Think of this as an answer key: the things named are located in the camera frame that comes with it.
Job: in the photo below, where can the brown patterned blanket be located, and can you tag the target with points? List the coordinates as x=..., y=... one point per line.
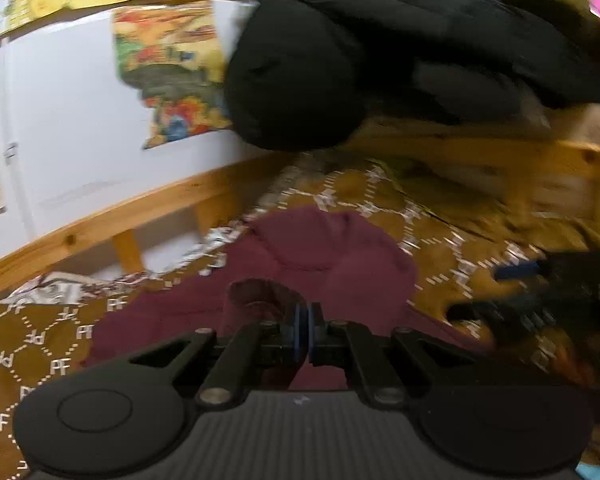
x=45, y=340

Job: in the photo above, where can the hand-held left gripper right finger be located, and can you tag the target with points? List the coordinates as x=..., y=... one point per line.
x=313, y=331

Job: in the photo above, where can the colourful printed cloth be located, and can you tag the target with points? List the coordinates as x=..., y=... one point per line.
x=175, y=60

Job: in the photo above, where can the wooden bed frame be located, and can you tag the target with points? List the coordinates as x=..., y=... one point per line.
x=130, y=210

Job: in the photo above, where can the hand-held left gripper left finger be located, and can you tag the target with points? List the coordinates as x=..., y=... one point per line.
x=298, y=331

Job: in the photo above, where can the maroon sweater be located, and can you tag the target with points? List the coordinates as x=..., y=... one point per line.
x=330, y=250

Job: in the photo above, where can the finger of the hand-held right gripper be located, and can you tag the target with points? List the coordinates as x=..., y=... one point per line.
x=500, y=310
x=517, y=270

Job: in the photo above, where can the olive green cloth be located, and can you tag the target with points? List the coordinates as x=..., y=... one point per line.
x=555, y=10

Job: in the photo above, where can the black padded jacket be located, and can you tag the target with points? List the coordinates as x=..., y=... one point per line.
x=355, y=35

